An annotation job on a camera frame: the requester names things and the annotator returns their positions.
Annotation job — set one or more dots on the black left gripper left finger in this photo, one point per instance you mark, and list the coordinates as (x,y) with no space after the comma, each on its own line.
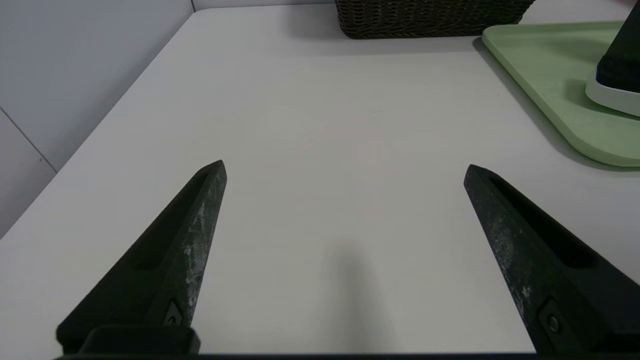
(150,280)

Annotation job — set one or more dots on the light green plastic tray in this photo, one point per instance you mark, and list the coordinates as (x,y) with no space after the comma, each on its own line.
(545,75)

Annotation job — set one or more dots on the dark brown wicker basket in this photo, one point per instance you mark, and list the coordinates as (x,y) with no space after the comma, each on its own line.
(425,17)

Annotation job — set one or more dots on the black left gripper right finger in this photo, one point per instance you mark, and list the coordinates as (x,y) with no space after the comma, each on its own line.
(560,280)

